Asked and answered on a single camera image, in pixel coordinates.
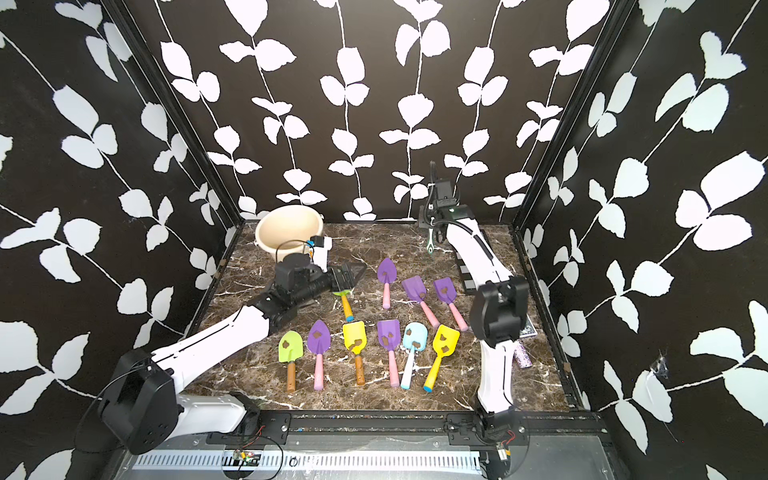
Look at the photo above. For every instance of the black front rail base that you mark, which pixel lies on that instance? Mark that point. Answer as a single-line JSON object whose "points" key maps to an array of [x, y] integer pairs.
{"points": [[462, 428]]}

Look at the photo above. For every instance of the purple square trowel front row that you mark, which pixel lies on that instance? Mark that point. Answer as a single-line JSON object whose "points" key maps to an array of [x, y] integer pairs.
{"points": [[389, 336]]}

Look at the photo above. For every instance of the light blue trowel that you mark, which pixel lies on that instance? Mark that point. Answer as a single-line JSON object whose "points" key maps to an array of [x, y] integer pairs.
{"points": [[414, 340]]}

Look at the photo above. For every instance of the lime square trowel wooden handle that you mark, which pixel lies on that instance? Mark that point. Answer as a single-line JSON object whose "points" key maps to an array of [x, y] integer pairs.
{"points": [[290, 350]]}

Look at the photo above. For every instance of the purple pointed trowel pink handle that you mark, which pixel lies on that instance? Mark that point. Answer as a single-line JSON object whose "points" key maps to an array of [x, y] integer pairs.
{"points": [[386, 274]]}

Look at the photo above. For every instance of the purple square trowel pink handle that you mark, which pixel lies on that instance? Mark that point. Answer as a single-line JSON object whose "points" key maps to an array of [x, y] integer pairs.
{"points": [[416, 291]]}

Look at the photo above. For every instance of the green white scrub brush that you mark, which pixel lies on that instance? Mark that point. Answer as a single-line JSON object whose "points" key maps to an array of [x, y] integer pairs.
{"points": [[430, 246]]}

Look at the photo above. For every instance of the lime pointed trowel yellow handle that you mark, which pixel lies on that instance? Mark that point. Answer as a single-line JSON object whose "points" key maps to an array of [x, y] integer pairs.
{"points": [[347, 310]]}

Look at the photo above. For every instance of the black white checkerboard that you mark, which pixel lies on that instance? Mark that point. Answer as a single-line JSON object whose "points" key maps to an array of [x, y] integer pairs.
{"points": [[458, 240]]}

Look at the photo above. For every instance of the cream plastic bucket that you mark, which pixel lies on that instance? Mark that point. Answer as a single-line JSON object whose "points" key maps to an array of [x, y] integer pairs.
{"points": [[287, 230]]}

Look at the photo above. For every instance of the purple trowel pink handle right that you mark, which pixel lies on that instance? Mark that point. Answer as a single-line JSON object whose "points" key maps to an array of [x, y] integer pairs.
{"points": [[446, 292]]}

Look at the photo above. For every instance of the playing card deck box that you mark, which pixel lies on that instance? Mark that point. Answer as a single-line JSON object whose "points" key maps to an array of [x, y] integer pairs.
{"points": [[529, 330]]}

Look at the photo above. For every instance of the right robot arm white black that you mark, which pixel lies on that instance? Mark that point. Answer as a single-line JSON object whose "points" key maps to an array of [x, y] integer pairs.
{"points": [[499, 310]]}

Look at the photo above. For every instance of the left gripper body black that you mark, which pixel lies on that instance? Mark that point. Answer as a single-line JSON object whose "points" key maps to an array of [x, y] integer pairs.
{"points": [[317, 285]]}

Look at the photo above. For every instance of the white perforated cable tray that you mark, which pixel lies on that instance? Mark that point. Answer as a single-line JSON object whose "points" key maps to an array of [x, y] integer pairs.
{"points": [[462, 462]]}

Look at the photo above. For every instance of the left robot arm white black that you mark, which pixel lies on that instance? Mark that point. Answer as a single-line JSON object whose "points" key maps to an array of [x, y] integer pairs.
{"points": [[145, 404]]}

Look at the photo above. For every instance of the yellow square trowel wooden handle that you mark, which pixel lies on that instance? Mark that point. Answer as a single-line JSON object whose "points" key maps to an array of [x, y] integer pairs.
{"points": [[355, 340]]}

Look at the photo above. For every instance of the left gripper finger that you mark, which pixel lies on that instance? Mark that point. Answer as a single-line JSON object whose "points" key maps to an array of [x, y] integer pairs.
{"points": [[349, 271], [343, 288]]}

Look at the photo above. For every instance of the purple pointed trowel front row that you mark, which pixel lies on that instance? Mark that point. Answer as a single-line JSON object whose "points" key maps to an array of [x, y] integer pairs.
{"points": [[318, 342]]}

